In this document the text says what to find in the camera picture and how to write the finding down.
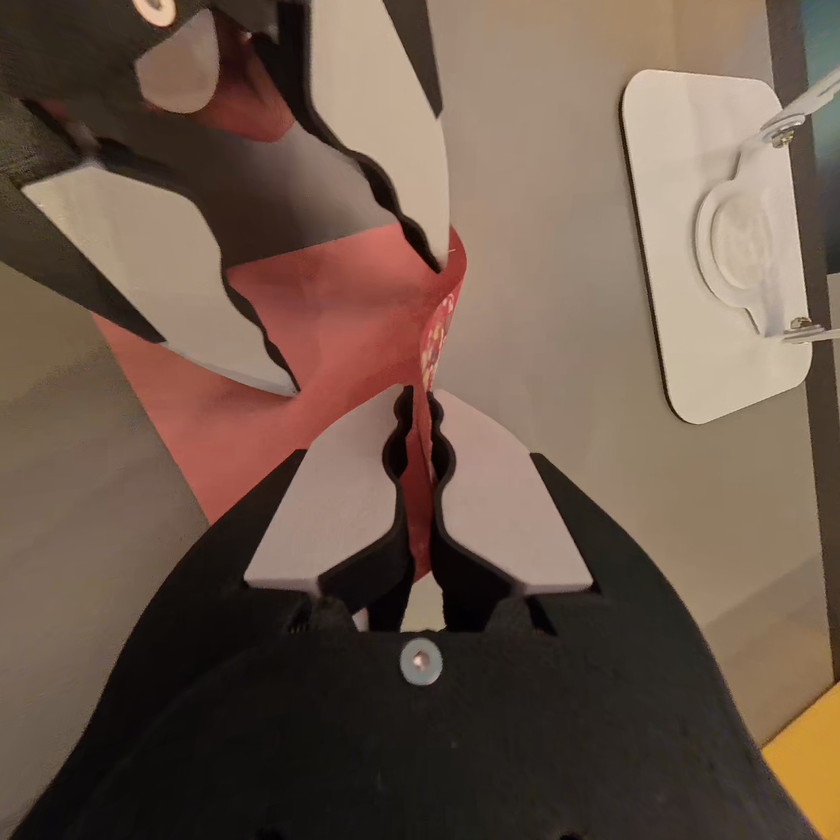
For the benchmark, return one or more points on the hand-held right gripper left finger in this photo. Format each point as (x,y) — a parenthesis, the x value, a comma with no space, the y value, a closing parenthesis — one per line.
(315,512)

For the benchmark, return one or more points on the yellow panel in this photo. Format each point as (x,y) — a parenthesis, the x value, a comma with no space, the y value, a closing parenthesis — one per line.
(807,774)

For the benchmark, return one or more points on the clear acrylic stand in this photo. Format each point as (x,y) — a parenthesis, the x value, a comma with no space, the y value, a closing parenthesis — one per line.
(741,243)

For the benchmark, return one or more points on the red patterned origami paper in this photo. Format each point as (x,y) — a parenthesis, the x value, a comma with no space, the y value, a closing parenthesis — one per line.
(341,315)

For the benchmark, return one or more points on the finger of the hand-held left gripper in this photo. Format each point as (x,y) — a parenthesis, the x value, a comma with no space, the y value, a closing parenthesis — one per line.
(380,98)
(144,249)

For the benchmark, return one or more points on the white rounded base board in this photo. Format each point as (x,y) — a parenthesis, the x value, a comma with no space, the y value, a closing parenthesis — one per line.
(669,197)

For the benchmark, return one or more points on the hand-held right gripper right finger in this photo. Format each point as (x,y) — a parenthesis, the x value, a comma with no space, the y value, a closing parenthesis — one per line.
(512,512)

